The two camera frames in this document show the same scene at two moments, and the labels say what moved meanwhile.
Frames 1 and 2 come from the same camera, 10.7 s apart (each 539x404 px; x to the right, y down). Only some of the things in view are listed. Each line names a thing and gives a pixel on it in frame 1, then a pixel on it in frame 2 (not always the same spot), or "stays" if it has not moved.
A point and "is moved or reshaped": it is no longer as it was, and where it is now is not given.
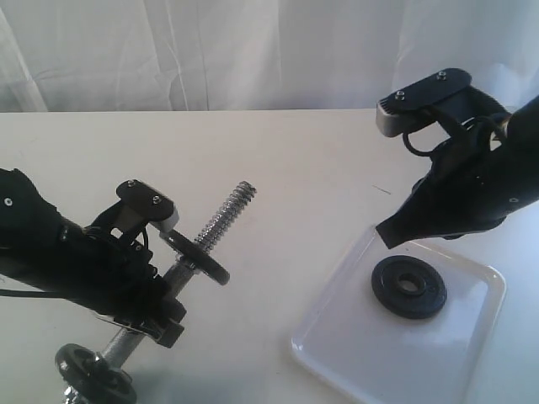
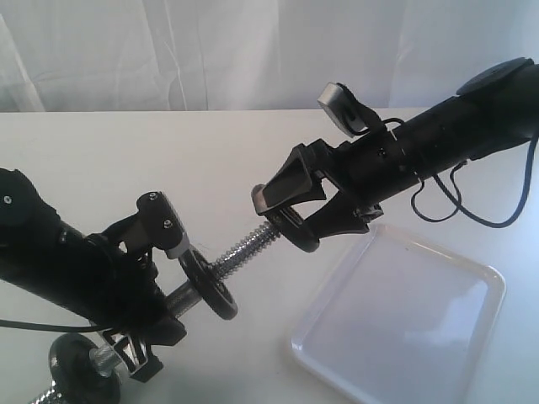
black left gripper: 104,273 stays
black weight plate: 388,275 -> 290,225
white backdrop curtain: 177,55 stays
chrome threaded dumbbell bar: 176,278 -> 185,298
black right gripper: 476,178 -> 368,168
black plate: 98,382 is moved or reshaped
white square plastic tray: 369,356 stays
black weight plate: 197,256 -> 212,289
